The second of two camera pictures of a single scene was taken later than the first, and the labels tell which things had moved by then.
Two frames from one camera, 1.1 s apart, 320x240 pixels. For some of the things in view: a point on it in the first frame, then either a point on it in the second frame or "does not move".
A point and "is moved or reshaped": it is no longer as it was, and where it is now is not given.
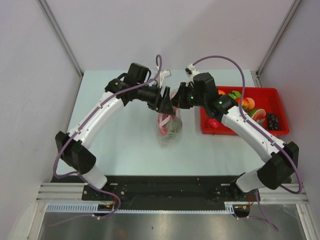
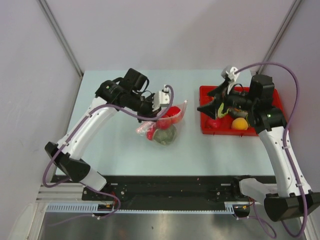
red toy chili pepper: [164, 130] to [150, 133]
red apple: [213, 123] does not move
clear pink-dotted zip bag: [170, 127] is moved or reshaped
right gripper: [177, 100] to [210, 109]
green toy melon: [174, 128] to [165, 136]
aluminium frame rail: [63, 193] does not move
